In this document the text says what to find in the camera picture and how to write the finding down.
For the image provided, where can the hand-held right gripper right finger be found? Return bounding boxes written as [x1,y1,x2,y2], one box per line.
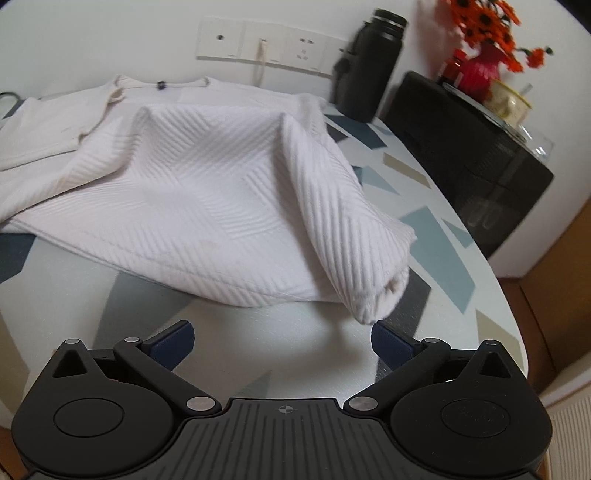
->
[344,318,517,415]

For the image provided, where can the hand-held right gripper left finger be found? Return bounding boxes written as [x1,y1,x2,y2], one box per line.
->
[46,318,223,415]

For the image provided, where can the white textured shirt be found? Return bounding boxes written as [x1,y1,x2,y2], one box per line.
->
[0,76,419,324]

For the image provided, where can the geometric patterned tablecloth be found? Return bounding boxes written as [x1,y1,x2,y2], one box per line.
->
[0,104,529,416]

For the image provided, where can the black cabinet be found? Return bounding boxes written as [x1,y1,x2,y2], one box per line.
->
[376,70,555,259]

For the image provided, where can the clear glass dish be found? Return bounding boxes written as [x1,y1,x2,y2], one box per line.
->
[519,124,555,160]

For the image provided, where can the cream printed cup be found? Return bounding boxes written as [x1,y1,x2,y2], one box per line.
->
[485,78,534,125]

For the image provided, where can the black water bottle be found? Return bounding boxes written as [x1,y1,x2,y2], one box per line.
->
[344,8,409,123]

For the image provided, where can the dark red bottle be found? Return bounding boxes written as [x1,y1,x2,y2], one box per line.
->
[436,48,467,88]

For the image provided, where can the orange artificial flowers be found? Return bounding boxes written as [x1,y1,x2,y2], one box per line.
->
[438,0,552,72]

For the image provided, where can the white power cable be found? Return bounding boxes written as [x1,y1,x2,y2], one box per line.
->
[253,39,269,88]

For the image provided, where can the white wall socket panel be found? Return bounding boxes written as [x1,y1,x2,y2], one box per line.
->
[196,16,352,77]

